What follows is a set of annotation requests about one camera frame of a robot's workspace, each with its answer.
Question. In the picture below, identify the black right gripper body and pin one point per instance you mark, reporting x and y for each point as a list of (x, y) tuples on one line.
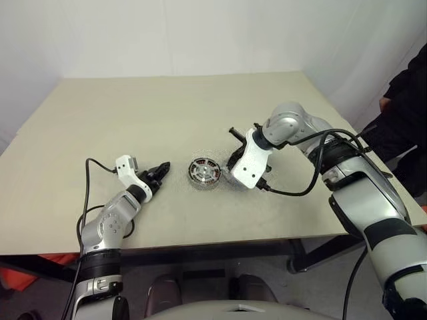
[(236, 157)]

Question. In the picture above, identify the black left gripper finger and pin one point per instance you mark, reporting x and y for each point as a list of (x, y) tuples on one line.
[(157, 186), (162, 168)]

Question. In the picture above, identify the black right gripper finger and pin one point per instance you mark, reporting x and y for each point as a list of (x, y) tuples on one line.
[(237, 135)]

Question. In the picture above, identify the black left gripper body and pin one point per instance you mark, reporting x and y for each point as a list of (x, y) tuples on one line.
[(150, 180)]

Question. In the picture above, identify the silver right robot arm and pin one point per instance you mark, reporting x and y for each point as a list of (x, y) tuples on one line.
[(360, 186)]

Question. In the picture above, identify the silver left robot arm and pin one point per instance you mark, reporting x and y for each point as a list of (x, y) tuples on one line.
[(106, 226)]

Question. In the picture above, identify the bystander bare hand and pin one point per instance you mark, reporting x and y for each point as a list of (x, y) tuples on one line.
[(386, 103)]

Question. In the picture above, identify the dark rounded shape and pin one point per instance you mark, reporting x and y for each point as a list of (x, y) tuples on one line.
[(163, 293)]

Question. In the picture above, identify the grey robot torso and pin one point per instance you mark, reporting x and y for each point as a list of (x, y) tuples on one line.
[(233, 313)]

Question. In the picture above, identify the red object under table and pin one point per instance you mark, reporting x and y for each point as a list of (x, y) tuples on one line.
[(16, 278)]

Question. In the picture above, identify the person in black clothing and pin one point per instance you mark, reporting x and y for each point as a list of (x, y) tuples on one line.
[(410, 116)]

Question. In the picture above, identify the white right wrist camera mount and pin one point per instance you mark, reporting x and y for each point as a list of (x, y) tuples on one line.
[(250, 163)]

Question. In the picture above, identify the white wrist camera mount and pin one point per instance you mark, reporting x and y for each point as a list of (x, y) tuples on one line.
[(250, 163), (128, 173)]

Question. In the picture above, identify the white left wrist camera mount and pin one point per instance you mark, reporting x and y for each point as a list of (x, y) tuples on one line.
[(128, 173)]

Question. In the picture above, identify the black table frame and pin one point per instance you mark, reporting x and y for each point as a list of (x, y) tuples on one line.
[(302, 256)]

